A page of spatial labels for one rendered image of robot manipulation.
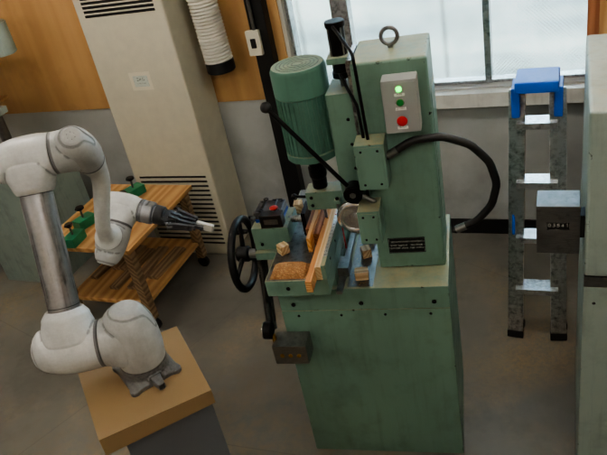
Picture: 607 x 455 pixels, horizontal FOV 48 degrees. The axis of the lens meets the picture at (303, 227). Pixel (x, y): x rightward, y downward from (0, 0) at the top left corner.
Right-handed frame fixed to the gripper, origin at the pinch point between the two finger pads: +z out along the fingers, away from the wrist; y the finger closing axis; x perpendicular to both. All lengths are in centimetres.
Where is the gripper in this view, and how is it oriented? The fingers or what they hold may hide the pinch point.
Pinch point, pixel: (204, 226)
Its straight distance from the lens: 263.2
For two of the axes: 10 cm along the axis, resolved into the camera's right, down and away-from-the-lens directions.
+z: 9.7, 2.4, -0.7
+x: -1.6, 8.1, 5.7
